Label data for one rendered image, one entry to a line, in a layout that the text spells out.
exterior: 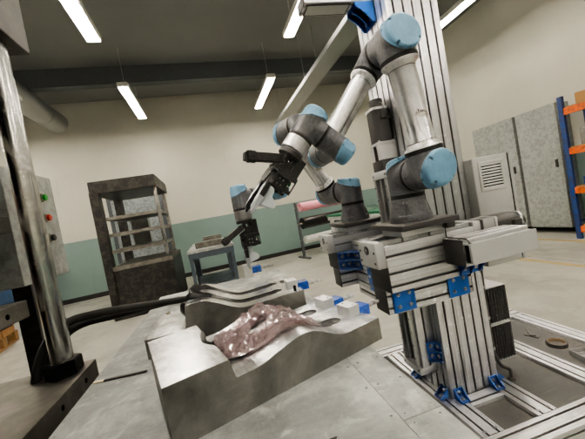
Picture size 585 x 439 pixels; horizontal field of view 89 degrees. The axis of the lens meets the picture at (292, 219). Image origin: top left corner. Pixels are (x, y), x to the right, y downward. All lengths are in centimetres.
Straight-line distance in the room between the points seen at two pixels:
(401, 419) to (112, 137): 788
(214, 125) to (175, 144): 104
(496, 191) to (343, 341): 104
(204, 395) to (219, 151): 733
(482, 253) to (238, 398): 84
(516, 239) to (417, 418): 78
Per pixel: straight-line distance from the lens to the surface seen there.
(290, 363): 68
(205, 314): 100
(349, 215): 157
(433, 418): 60
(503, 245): 119
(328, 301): 91
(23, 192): 119
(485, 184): 152
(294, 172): 87
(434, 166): 100
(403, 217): 112
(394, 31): 107
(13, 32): 135
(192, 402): 63
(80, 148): 822
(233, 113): 808
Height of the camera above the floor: 116
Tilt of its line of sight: 2 degrees down
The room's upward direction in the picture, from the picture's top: 11 degrees counter-clockwise
